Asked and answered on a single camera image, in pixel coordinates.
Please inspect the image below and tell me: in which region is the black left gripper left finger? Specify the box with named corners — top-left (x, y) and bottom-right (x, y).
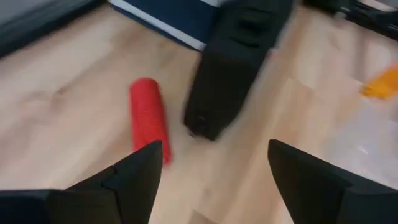
top-left (0, 139), bottom-right (164, 224)

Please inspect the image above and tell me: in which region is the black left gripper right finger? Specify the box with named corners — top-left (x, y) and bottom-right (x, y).
top-left (267, 139), bottom-right (398, 224)

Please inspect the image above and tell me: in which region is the red bandage roll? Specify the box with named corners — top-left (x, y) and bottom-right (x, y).
top-left (129, 77), bottom-right (172, 166)

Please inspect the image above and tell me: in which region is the orange pill bottle white cap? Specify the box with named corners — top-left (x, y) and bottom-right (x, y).
top-left (359, 63), bottom-right (398, 100)

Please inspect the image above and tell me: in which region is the navy fabric bin white stripe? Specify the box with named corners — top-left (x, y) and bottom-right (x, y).
top-left (108, 0), bottom-right (231, 52)

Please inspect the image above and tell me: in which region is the black first aid kit pouch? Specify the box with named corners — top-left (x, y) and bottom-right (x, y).
top-left (182, 0), bottom-right (295, 141)

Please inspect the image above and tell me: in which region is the black aluminium frame rail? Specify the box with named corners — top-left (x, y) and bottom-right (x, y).
top-left (0, 0), bottom-right (106, 58)

